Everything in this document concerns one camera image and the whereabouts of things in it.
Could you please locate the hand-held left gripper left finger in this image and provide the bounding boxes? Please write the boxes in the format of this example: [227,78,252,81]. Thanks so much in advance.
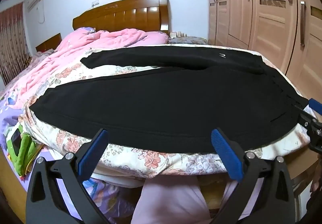
[26,128,111,224]

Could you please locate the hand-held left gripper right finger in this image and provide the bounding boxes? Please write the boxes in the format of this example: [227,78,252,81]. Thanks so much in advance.
[211,127,295,224]

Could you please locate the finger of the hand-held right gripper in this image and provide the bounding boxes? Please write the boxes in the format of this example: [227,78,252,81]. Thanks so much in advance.
[294,104,318,127]
[309,98,322,115]

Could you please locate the black pants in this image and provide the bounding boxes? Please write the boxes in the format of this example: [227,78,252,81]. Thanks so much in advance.
[30,46,311,154]

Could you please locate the person's right hand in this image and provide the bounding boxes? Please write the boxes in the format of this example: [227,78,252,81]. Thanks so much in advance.
[310,161,322,192]

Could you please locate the floral quilt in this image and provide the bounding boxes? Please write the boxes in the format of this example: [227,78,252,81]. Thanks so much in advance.
[18,43,317,187]

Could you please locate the green printed cloth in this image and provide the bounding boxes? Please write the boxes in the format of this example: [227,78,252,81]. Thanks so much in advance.
[5,123,43,177]

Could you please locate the black smartphone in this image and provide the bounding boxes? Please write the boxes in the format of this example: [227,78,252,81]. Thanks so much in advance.
[10,130,23,157]

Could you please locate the purple bed sheet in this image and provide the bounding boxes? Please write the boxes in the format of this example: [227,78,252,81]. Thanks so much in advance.
[0,88,141,224]

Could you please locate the light wooden wardrobe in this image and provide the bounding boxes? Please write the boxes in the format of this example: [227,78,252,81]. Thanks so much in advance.
[206,0,322,94]

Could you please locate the pink quilt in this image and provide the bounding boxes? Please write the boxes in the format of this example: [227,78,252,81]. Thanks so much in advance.
[7,28,169,104]

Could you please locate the wooden nightstand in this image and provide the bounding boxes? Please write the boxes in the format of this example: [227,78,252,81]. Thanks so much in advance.
[35,33,62,52]

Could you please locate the floral pillow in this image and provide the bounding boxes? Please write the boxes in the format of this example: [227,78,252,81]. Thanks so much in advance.
[168,36,208,45]

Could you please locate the brown patterned curtain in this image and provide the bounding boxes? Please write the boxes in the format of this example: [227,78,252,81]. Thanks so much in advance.
[0,3,31,86]

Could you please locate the wooden headboard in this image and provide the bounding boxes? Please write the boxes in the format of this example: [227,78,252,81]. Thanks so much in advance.
[72,0,169,36]

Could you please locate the wooden bed frame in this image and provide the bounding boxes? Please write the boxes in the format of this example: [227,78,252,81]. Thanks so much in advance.
[199,154,319,214]

